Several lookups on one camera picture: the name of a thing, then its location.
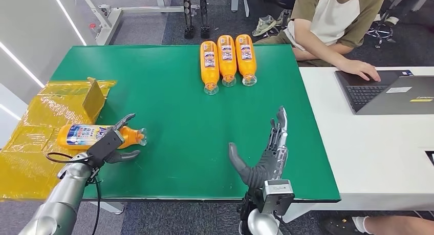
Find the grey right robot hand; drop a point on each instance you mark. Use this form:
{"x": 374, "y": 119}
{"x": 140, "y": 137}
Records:
{"x": 264, "y": 165}

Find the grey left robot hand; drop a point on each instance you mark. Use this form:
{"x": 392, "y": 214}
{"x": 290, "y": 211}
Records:
{"x": 123, "y": 156}

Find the orange bottle with blue label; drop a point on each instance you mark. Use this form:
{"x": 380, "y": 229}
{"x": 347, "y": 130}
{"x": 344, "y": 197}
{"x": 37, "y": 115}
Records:
{"x": 78, "y": 136}

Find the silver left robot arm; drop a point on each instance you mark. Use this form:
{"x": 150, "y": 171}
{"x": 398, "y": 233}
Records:
{"x": 64, "y": 199}

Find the person's right forearm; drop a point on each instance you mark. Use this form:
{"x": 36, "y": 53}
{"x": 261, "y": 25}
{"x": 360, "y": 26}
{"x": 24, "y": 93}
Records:
{"x": 322, "y": 45}

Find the orange bottle with clear cap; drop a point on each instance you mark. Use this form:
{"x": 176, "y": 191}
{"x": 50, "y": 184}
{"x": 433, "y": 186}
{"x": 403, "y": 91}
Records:
{"x": 226, "y": 58}
{"x": 245, "y": 57}
{"x": 209, "y": 64}

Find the white table foot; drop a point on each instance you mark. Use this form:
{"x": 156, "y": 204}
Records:
{"x": 108, "y": 207}
{"x": 293, "y": 213}

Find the green table mat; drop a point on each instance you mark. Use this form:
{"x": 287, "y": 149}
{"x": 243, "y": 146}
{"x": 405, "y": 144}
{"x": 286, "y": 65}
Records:
{"x": 183, "y": 131}

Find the yellow taped cardboard box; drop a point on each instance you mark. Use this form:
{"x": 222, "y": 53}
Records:
{"x": 30, "y": 172}

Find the black shoe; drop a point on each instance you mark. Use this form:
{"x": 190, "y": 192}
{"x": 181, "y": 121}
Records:
{"x": 337, "y": 226}

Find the small red capped item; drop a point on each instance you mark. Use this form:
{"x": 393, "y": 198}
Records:
{"x": 93, "y": 27}

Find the silver chair base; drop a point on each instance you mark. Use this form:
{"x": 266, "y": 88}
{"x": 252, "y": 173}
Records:
{"x": 380, "y": 31}
{"x": 274, "y": 32}

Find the person's right hand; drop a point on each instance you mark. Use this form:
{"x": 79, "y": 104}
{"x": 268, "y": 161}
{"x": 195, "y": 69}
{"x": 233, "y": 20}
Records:
{"x": 361, "y": 70}

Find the pale sneaker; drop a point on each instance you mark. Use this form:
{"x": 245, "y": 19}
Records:
{"x": 263, "y": 25}
{"x": 283, "y": 18}

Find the dark grey laptop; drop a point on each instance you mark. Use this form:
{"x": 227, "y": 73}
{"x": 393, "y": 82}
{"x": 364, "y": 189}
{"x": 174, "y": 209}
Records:
{"x": 390, "y": 97}

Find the bystander's leg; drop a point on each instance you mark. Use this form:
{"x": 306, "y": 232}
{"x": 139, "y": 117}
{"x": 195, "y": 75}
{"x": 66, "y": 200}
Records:
{"x": 396, "y": 225}

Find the black robot leg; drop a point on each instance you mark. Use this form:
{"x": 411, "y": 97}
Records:
{"x": 203, "y": 13}
{"x": 188, "y": 13}

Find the person at laptop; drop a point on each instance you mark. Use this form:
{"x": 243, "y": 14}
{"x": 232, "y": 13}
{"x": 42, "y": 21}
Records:
{"x": 329, "y": 16}

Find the black device at desk edge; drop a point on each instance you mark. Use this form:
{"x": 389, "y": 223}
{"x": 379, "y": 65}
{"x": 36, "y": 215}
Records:
{"x": 431, "y": 157}

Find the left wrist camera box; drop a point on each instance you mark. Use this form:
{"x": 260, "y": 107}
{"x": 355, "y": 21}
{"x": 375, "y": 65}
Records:
{"x": 103, "y": 147}

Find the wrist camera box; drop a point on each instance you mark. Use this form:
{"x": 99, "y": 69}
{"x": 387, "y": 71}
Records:
{"x": 278, "y": 196}
{"x": 103, "y": 147}

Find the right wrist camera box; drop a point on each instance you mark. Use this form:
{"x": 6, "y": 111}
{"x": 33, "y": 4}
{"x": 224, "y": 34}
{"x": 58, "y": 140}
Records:
{"x": 278, "y": 196}

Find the white desk frame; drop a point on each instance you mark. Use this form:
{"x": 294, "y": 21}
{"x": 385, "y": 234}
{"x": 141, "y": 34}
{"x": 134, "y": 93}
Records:
{"x": 112, "y": 21}

